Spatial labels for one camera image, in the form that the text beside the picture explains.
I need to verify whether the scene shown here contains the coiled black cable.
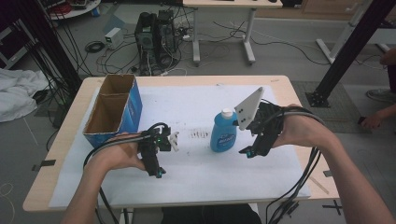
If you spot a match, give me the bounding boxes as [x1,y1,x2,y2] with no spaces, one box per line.
[84,40,106,54]

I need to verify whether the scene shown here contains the round white table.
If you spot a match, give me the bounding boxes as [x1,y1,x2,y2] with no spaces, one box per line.
[46,0,102,21]

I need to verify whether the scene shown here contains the person's left hand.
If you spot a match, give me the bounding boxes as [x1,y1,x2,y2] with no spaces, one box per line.
[88,132,148,173]

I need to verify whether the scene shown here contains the small white device box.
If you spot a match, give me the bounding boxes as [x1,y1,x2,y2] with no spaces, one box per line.
[104,27,124,50]

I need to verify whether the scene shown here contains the blue bottle with white cap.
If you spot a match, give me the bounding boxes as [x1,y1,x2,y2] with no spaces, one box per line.
[209,107,238,153]

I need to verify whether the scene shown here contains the black stand with cables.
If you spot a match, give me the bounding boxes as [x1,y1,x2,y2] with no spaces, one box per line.
[12,0,83,94]

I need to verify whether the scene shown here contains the white foam mat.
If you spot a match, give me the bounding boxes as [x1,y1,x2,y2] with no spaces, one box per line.
[49,84,312,209]

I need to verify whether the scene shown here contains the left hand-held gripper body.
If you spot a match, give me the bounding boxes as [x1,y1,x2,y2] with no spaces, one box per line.
[137,122,180,153]

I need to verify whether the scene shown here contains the person's dark-clothed legs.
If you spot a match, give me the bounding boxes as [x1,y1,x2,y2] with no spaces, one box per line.
[161,203,262,224]

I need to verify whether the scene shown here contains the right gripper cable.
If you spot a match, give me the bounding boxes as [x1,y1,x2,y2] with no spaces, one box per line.
[262,105,326,224]

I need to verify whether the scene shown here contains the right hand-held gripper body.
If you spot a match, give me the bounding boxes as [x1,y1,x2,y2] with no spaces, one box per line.
[233,87,285,157]

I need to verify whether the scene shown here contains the person's right hand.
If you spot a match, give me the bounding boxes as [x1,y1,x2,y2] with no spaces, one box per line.
[273,104,336,154]

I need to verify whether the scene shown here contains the grey floor mat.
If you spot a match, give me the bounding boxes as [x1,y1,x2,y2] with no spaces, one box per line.
[290,80,372,134]

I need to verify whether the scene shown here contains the white-legged desk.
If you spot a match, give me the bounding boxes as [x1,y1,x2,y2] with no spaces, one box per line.
[182,0,284,67]

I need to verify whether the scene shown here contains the white cloth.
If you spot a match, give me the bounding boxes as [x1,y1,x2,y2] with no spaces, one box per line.
[0,68,50,123]

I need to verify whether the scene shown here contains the black metal post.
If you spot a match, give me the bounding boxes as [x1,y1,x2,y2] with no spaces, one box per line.
[305,0,396,108]

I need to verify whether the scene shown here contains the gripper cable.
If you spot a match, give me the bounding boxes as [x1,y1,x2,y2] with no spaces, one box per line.
[82,121,172,224]
[262,105,326,224]

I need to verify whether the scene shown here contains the blue cardboard box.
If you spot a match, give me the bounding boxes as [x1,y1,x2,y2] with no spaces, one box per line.
[82,74,144,148]

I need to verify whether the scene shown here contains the white metal stand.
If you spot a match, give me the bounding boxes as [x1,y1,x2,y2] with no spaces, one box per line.
[316,0,375,65]

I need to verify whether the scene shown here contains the black computer tower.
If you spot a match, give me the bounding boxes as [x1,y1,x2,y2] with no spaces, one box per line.
[134,9,179,77]

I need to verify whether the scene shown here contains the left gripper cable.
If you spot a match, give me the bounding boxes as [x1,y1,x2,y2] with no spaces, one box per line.
[82,121,172,224]

